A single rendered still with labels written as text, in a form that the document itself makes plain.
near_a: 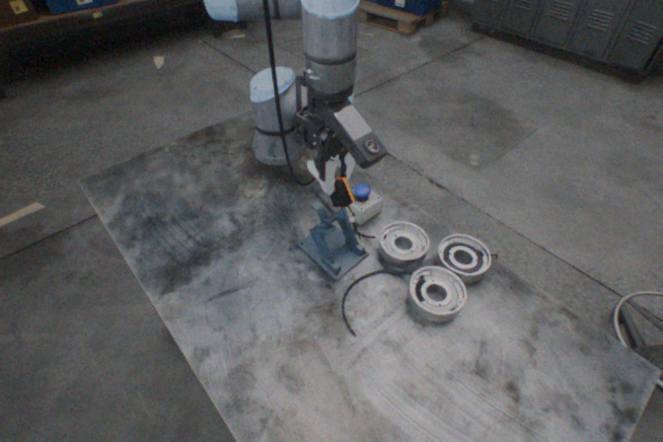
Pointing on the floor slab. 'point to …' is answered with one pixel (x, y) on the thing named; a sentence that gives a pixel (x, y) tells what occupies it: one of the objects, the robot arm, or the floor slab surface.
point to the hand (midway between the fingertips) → (338, 186)
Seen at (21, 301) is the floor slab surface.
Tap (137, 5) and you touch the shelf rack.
